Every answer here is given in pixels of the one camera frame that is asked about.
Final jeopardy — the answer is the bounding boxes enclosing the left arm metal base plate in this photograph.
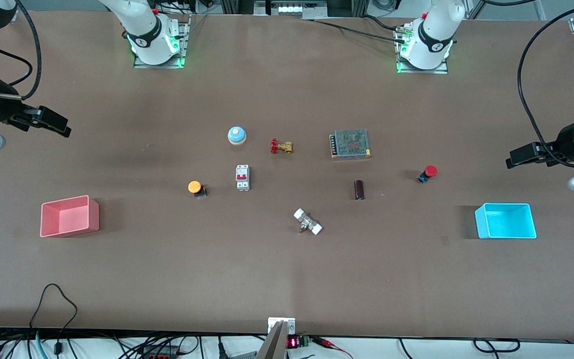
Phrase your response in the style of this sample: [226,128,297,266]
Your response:
[396,25,449,75]

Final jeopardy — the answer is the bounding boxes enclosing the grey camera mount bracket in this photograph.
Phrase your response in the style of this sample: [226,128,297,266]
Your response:
[255,317,297,359]

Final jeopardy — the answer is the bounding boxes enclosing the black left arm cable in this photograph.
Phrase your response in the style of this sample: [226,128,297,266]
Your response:
[517,0,574,168]

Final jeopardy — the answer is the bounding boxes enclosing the black looped thin cable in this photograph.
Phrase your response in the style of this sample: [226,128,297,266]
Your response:
[29,283,79,356]

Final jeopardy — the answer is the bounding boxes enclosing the metal fitting white caps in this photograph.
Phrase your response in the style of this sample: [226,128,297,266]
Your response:
[293,208,323,236]

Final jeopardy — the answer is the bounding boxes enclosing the pink plastic box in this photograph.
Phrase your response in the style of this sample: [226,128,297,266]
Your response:
[40,195,100,238]

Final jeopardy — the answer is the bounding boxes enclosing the red alligator clip lead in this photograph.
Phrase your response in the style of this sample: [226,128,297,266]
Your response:
[314,336,355,359]

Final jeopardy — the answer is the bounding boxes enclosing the black coiled cable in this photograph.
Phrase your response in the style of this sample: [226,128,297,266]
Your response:
[473,338,521,354]

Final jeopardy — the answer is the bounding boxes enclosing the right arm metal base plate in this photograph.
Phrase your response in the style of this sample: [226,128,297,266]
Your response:
[133,14,191,69]

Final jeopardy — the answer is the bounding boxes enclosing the yellow push button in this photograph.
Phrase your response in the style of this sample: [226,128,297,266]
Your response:
[187,180,208,200]

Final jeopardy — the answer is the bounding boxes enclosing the metal mesh power supply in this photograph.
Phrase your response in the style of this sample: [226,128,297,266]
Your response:
[329,129,372,161]

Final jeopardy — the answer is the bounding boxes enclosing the cyan plastic box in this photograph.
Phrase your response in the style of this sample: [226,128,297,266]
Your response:
[474,202,537,240]

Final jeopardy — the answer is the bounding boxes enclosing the black cable to base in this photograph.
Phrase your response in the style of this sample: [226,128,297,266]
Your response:
[297,14,410,43]

